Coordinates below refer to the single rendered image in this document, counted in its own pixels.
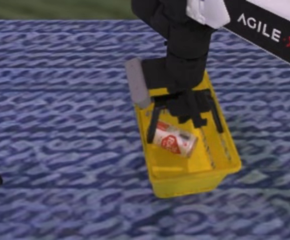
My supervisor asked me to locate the red and white can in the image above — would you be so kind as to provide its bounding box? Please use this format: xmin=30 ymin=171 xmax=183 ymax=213
xmin=152 ymin=121 xmax=198 ymax=159

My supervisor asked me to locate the yellow basket with black handle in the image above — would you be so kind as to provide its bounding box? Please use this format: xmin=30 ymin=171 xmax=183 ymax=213
xmin=134 ymin=69 xmax=242 ymax=199

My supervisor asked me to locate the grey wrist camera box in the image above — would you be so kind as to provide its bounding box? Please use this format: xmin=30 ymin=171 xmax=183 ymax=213
xmin=124 ymin=57 xmax=152 ymax=111

